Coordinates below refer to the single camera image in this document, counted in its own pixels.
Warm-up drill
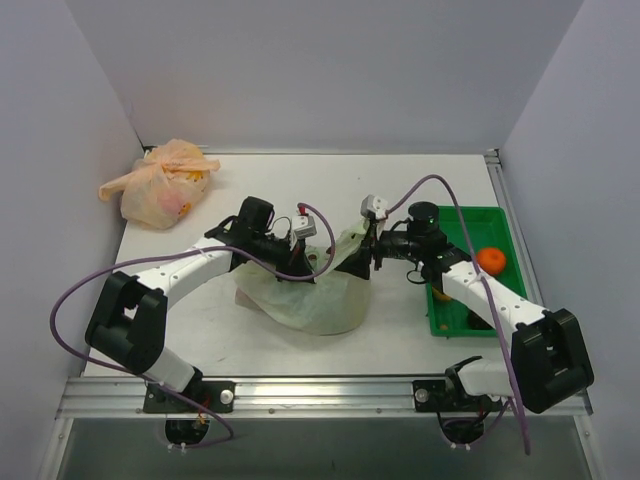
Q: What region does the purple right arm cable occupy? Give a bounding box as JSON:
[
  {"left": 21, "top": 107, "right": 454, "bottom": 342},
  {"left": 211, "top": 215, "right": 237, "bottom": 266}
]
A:
[{"left": 384, "top": 174, "right": 532, "bottom": 455}]

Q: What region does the orange tangerine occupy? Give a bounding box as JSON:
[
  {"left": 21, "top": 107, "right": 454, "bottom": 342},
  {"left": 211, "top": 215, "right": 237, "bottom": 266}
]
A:
[{"left": 476, "top": 247, "right": 507, "bottom": 277}]

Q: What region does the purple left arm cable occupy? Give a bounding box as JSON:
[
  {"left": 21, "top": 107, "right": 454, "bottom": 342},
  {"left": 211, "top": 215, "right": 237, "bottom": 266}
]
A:
[{"left": 49, "top": 201, "right": 337, "bottom": 447}]

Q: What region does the aluminium rail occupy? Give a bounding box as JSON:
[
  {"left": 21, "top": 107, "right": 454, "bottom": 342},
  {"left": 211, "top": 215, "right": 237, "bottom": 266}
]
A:
[
  {"left": 55, "top": 374, "right": 594, "bottom": 420},
  {"left": 484, "top": 149, "right": 564, "bottom": 312}
]

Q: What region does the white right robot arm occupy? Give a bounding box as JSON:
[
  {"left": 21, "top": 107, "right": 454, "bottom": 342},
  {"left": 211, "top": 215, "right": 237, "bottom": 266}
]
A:
[{"left": 339, "top": 195, "right": 595, "bottom": 413}]

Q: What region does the yellow orange lemon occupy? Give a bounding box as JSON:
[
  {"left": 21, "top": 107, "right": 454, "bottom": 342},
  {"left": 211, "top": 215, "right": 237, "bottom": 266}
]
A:
[{"left": 431, "top": 286, "right": 452, "bottom": 302}]

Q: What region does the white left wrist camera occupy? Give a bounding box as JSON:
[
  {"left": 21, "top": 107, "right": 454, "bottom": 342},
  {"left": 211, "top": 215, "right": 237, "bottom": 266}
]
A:
[{"left": 291, "top": 204, "right": 317, "bottom": 241}]

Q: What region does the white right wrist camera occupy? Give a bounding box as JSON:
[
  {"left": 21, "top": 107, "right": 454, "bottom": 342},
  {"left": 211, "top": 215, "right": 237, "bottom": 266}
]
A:
[{"left": 360, "top": 194, "right": 388, "bottom": 221}]

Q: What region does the dark purple passion fruit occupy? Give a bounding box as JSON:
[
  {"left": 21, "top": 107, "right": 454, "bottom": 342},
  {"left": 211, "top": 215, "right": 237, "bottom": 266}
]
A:
[{"left": 467, "top": 310, "right": 494, "bottom": 331}]

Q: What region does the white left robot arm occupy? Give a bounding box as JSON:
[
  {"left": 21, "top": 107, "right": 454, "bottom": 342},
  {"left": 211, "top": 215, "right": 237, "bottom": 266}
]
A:
[{"left": 85, "top": 197, "right": 317, "bottom": 411}]

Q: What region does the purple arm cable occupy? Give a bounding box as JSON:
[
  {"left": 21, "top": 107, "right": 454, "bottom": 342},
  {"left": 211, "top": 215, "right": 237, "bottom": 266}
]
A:
[
  {"left": 384, "top": 174, "right": 532, "bottom": 455},
  {"left": 49, "top": 201, "right": 337, "bottom": 447}
]

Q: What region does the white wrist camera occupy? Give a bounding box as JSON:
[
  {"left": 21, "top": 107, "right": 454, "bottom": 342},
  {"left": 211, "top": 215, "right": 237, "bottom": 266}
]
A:
[
  {"left": 291, "top": 204, "right": 317, "bottom": 241},
  {"left": 360, "top": 194, "right": 388, "bottom": 221}
]

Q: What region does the green plastic tray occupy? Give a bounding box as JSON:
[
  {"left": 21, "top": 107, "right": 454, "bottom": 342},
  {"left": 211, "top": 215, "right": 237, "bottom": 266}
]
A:
[{"left": 422, "top": 205, "right": 526, "bottom": 339}]

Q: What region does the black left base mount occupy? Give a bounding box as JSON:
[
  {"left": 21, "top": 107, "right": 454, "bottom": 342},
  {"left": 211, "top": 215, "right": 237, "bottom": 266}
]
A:
[{"left": 143, "top": 370, "right": 236, "bottom": 414}]

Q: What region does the pale green plastic bag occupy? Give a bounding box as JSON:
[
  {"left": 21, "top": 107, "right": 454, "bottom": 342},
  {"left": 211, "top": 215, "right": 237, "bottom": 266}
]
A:
[{"left": 234, "top": 219, "right": 372, "bottom": 336}]

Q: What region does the orange filled plastic bag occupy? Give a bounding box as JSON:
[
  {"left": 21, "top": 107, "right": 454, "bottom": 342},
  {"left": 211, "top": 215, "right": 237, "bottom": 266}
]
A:
[{"left": 98, "top": 139, "right": 221, "bottom": 230}]

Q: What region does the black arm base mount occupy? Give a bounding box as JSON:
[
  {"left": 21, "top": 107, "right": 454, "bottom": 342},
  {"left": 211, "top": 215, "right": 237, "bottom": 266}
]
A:
[{"left": 412, "top": 356, "right": 503, "bottom": 413}]

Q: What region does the aluminium front rail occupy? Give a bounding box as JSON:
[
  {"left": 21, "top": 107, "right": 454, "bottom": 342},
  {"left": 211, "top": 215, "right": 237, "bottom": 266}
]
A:
[{"left": 55, "top": 374, "right": 594, "bottom": 420}]

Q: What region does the aluminium right side rail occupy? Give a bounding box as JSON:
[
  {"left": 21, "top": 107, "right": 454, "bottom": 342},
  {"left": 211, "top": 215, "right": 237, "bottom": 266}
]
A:
[{"left": 484, "top": 149, "right": 564, "bottom": 312}]

